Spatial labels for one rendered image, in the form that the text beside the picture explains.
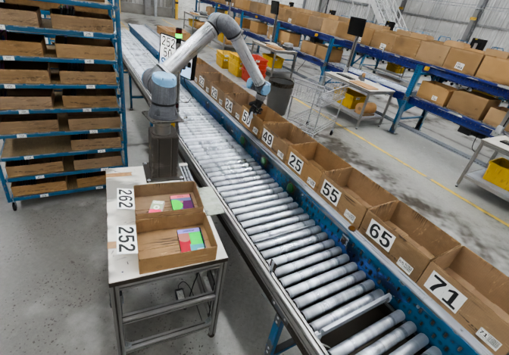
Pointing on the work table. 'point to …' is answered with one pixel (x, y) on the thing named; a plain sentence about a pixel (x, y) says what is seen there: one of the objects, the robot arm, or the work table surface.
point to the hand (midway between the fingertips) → (250, 119)
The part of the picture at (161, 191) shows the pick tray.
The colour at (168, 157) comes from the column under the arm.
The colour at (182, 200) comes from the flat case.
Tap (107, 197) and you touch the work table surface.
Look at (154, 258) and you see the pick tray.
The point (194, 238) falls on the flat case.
